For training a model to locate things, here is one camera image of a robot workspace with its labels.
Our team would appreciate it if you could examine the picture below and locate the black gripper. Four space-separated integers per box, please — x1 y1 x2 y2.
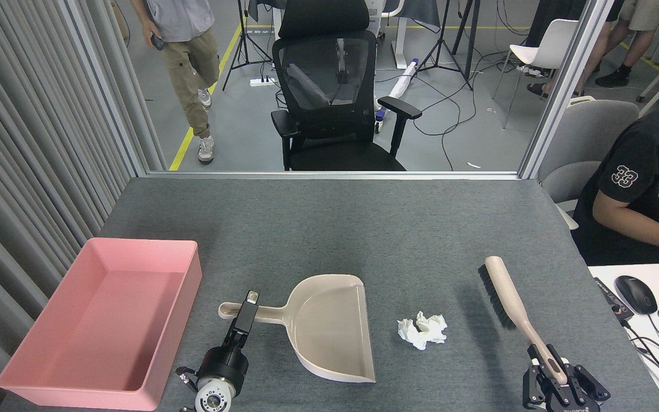
523 343 612 412
197 290 260 397

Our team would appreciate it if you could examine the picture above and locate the white plastic chair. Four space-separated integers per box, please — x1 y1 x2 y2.
492 19 579 129

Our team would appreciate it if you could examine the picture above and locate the small black device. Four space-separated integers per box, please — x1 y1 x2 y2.
593 278 634 321

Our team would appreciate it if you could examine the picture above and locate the white paper ball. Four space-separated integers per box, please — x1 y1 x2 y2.
397 318 428 351
415 311 448 344

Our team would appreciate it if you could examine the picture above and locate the black tripod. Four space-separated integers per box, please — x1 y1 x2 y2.
223 0 273 92
418 0 474 91

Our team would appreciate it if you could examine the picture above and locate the black computer mouse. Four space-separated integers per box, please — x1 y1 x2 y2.
614 275 658 315

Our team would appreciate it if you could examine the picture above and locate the white stand on wheels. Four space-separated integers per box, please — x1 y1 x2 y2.
367 0 411 70

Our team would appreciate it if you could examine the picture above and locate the black desk cable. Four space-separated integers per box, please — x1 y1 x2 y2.
620 318 659 379

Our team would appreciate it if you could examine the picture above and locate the person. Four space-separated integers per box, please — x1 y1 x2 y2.
596 0 659 88
527 0 589 98
130 0 220 165
571 103 659 267

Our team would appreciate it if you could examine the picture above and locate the dark grey cloth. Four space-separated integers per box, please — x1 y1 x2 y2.
384 0 442 32
248 0 285 23

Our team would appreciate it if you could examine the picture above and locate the grey chair with white arms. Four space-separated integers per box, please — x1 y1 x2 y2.
538 96 640 231

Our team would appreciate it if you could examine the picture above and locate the white roll with blue ends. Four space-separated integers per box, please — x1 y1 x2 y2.
376 57 420 118

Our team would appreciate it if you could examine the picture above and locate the black stand pole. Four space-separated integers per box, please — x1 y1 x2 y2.
452 0 482 81

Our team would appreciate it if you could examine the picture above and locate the beige brush with black bristles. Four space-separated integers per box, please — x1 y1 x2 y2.
477 256 570 385

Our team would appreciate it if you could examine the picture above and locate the black mesh office chair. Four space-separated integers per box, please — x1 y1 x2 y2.
271 0 423 172

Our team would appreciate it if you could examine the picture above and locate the pink plastic bin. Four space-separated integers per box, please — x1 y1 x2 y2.
0 237 203 411

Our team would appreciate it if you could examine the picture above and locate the beige plastic dustpan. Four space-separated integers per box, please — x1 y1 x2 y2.
218 274 376 383

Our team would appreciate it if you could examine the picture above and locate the black floor cable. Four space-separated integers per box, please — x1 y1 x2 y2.
410 34 479 171

